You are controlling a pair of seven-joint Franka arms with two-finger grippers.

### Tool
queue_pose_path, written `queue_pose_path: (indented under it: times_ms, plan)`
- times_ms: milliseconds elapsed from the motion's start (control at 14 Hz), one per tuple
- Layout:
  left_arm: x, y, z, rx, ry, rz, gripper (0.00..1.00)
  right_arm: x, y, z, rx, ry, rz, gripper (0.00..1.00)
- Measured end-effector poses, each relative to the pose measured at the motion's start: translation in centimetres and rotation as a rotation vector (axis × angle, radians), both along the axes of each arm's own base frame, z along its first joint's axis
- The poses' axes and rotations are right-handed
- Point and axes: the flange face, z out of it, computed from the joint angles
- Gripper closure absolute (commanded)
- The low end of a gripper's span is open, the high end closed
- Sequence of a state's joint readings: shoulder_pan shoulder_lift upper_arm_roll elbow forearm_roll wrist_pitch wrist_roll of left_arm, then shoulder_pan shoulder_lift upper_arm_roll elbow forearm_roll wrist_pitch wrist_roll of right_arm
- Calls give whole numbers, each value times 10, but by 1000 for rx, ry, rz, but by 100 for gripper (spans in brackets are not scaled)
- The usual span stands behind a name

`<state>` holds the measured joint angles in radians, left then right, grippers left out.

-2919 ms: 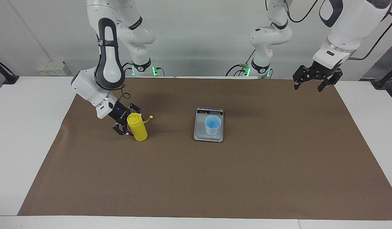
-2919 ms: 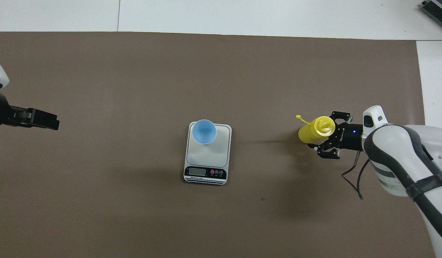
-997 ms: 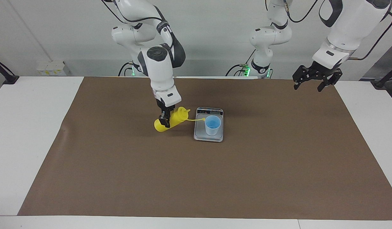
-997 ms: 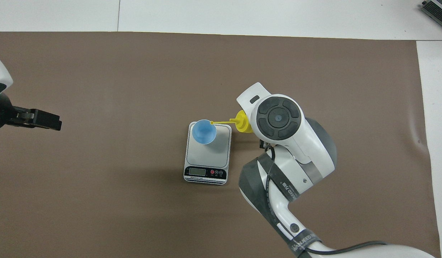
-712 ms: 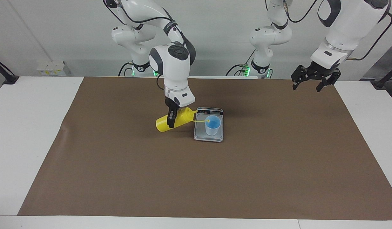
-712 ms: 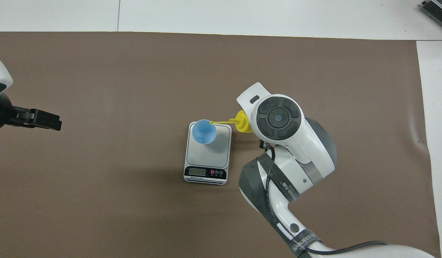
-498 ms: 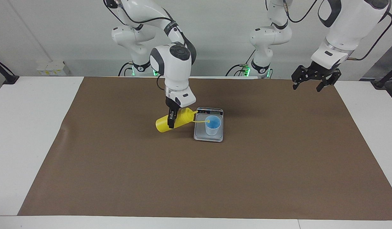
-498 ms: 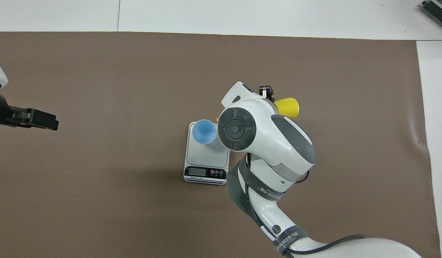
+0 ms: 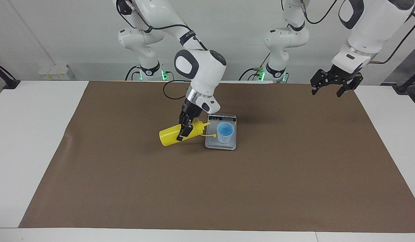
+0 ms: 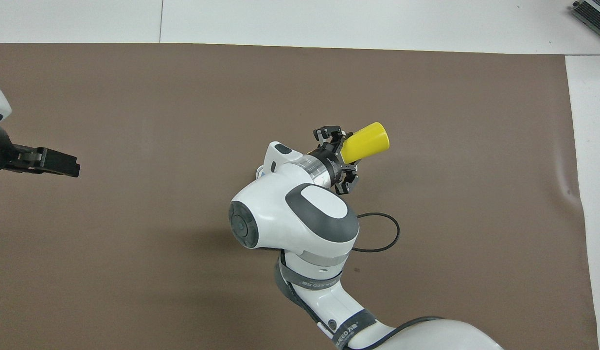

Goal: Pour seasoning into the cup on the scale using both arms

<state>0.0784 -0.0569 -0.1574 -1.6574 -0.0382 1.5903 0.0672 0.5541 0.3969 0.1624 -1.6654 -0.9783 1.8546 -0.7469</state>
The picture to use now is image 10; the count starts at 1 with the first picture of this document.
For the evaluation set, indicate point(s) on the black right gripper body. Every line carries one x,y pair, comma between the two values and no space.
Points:
331,165

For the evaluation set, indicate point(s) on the yellow squeeze seasoning bottle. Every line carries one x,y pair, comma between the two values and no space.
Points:
368,143

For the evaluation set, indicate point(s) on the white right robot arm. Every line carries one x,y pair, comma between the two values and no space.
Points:
300,218

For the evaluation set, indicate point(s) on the brown table mat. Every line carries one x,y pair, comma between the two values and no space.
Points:
134,243

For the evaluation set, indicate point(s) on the grey metal device box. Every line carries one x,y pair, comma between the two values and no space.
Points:
595,17

